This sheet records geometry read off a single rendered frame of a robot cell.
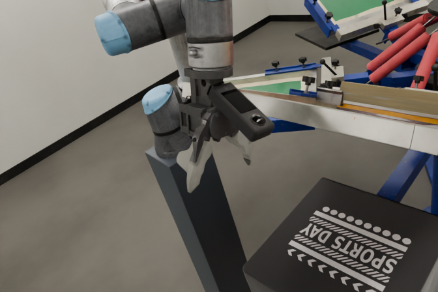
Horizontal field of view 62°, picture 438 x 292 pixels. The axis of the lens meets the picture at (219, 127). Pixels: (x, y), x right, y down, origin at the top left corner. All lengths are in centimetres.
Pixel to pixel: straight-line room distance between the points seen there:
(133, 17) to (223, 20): 17
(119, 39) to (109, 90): 418
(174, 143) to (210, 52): 76
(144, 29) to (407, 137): 46
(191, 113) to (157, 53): 456
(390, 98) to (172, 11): 81
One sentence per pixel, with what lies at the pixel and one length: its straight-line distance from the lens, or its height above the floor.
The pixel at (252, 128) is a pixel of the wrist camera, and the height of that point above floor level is 161.
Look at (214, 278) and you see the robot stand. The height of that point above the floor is 59.
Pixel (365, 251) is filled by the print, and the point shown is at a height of 95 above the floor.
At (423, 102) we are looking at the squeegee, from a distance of 124.
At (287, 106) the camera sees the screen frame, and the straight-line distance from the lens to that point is 72.
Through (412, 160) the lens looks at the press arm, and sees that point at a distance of 159.
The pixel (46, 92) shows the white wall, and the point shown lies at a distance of 454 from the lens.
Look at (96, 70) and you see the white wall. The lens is 474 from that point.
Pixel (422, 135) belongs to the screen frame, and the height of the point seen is 155.
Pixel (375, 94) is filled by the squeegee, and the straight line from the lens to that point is 129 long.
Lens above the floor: 190
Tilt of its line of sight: 30 degrees down
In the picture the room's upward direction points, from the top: 17 degrees counter-clockwise
